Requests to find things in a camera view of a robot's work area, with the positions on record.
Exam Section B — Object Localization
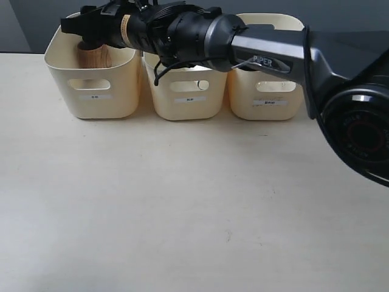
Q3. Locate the cream bin middle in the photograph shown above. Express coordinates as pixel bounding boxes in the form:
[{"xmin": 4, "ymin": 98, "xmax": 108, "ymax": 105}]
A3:
[{"xmin": 143, "ymin": 52, "xmax": 227, "ymax": 121}]

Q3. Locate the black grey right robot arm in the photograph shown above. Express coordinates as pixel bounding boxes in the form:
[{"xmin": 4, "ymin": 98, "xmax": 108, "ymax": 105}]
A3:
[{"xmin": 60, "ymin": 1, "xmax": 388, "ymax": 186}]

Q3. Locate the cream bin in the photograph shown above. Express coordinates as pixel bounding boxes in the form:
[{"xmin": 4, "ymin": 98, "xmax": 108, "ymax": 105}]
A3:
[
  {"xmin": 227, "ymin": 13, "xmax": 304, "ymax": 120},
  {"xmin": 143, "ymin": 52, "xmax": 227, "ymax": 121},
  {"xmin": 44, "ymin": 28, "xmax": 142, "ymax": 119}
]

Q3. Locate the brown wooden cup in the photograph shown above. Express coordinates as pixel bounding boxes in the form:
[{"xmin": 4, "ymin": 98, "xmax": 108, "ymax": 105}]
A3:
[{"xmin": 76, "ymin": 41, "xmax": 112, "ymax": 69}]

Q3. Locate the white paper cup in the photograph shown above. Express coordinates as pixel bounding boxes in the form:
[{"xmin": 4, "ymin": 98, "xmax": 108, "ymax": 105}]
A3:
[{"xmin": 197, "ymin": 80, "xmax": 209, "ymax": 91}]

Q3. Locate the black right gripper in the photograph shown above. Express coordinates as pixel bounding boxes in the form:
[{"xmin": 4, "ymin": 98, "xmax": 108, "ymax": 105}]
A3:
[{"xmin": 60, "ymin": 2, "xmax": 161, "ymax": 50}]

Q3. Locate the cream bin right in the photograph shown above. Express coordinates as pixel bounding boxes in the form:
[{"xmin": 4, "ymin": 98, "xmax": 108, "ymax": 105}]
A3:
[{"xmin": 227, "ymin": 13, "xmax": 304, "ymax": 120}]

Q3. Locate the black cable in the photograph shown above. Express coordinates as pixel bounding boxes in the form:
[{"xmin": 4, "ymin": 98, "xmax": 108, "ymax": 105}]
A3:
[{"xmin": 153, "ymin": 57, "xmax": 195, "ymax": 87}]

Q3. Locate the cream bin left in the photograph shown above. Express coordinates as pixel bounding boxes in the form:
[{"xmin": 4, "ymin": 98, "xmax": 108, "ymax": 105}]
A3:
[{"xmin": 44, "ymin": 28, "xmax": 142, "ymax": 119}]

